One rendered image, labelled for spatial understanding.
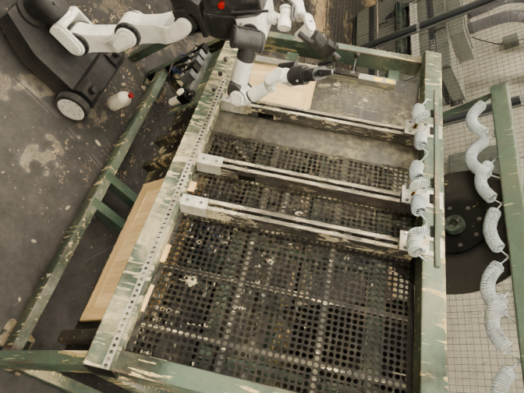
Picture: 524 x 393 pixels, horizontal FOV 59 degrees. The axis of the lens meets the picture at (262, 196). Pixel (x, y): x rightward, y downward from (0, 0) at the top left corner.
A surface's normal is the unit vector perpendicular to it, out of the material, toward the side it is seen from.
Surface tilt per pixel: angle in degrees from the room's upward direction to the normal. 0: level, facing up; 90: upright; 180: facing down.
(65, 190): 0
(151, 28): 90
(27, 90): 0
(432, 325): 54
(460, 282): 90
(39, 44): 0
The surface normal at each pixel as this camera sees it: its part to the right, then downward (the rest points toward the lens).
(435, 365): 0.04, -0.58
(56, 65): 0.82, -0.18
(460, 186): -0.54, -0.59
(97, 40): -0.21, 0.78
